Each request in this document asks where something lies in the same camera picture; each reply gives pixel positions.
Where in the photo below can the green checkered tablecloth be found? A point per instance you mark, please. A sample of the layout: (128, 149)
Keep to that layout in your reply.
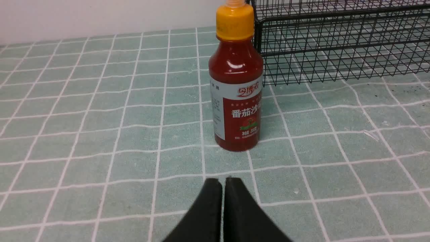
(110, 138)

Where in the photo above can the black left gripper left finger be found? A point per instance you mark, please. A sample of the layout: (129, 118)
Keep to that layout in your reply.
(202, 222)

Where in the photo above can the black wire mesh shelf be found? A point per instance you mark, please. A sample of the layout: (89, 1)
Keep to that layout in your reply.
(305, 41)

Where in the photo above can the red ketchup bottle yellow cap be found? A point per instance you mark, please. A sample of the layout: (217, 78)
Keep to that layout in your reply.
(236, 72)

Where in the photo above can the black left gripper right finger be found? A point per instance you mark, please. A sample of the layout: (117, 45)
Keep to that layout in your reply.
(244, 219)

